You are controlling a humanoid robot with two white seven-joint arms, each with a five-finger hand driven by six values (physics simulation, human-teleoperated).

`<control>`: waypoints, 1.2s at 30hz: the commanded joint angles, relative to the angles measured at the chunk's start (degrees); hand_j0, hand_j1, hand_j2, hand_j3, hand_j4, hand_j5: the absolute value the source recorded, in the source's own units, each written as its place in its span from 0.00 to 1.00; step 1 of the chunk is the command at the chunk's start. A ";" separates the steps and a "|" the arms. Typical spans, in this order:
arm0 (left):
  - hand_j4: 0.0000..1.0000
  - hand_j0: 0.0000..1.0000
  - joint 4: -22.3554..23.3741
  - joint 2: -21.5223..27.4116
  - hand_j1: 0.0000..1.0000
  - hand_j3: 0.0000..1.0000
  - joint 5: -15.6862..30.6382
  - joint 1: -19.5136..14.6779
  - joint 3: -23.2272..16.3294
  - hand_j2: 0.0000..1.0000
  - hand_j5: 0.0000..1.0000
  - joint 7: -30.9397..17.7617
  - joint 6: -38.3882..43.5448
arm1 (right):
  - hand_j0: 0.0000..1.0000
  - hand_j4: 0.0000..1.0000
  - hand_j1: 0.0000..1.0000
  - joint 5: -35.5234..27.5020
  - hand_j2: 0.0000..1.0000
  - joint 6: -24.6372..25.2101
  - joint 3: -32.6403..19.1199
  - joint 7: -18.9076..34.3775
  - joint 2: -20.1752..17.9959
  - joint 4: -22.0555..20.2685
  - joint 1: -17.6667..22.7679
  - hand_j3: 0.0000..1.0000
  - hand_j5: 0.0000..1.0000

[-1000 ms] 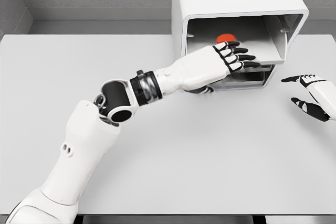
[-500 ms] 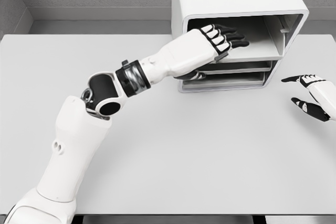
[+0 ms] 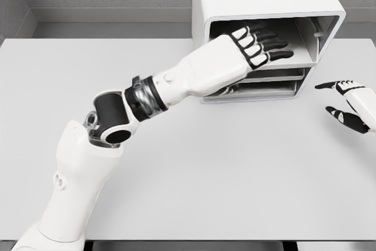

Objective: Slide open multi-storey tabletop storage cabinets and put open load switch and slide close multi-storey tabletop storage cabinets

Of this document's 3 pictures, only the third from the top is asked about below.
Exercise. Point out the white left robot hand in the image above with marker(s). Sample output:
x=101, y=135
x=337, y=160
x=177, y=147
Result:
x=217, y=63

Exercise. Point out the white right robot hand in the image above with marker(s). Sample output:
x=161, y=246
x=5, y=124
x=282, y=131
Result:
x=359, y=98

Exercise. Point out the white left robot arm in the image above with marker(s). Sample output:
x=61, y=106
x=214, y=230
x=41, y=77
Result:
x=73, y=174

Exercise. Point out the white cabinet drawer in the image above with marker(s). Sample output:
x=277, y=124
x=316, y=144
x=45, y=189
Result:
x=264, y=92
x=282, y=77

